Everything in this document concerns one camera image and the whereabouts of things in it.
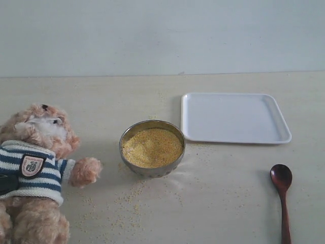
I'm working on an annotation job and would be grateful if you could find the tan teddy bear striped sweater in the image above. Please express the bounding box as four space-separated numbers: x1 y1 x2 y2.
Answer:
1 104 102 243

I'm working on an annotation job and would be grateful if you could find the dark brown wooden spoon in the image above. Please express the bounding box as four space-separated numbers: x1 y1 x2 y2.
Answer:
270 164 293 244

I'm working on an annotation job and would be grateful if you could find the steel bowl of yellow millet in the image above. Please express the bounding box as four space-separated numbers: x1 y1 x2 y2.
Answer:
119 119 186 178

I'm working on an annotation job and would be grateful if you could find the white rectangular plastic tray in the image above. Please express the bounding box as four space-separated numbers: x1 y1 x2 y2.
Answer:
181 93 292 144

